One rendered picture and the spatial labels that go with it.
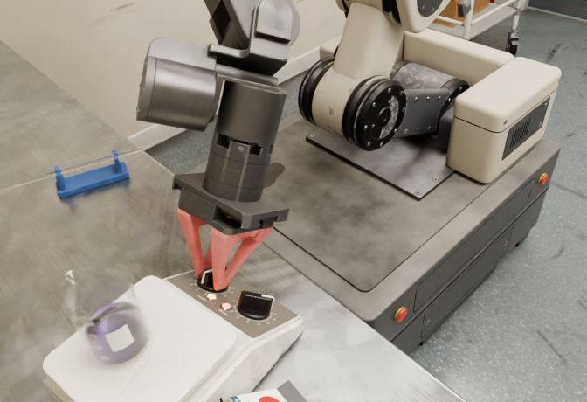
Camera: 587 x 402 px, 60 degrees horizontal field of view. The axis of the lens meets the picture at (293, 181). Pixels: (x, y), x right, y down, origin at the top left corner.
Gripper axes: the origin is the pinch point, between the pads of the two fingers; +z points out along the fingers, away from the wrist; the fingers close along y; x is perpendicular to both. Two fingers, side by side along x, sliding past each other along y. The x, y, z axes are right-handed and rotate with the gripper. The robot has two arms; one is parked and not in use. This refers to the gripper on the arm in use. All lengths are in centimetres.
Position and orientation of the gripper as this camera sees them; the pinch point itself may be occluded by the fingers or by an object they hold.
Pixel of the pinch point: (212, 275)
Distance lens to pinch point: 53.0
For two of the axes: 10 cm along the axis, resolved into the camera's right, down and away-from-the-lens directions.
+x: 5.9, -0.7, 8.0
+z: -2.5, 9.3, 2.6
